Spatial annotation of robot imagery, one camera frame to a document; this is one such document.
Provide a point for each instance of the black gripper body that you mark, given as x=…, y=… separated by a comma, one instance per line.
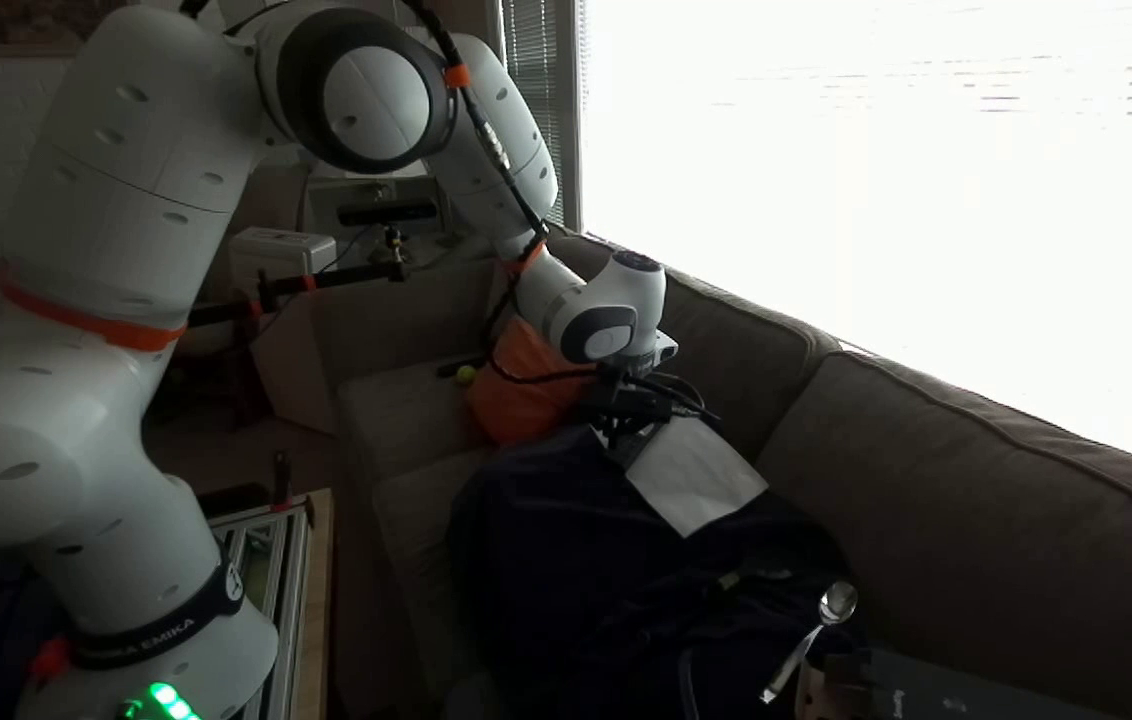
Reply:
x=626, y=406

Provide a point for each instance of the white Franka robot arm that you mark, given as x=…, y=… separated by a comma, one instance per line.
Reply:
x=96, y=202

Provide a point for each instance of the orange cushion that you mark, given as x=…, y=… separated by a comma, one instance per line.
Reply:
x=527, y=392

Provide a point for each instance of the white paper sheet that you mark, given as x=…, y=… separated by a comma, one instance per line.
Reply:
x=697, y=480

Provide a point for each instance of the navy blue cloth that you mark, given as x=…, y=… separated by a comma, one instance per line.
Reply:
x=589, y=587

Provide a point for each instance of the wooden table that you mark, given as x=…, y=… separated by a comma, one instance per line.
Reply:
x=316, y=600

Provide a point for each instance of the beige fabric couch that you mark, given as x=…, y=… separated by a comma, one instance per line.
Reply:
x=991, y=535

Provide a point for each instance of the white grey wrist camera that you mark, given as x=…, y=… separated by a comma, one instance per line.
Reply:
x=649, y=351

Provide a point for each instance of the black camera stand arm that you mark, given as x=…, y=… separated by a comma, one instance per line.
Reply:
x=326, y=281

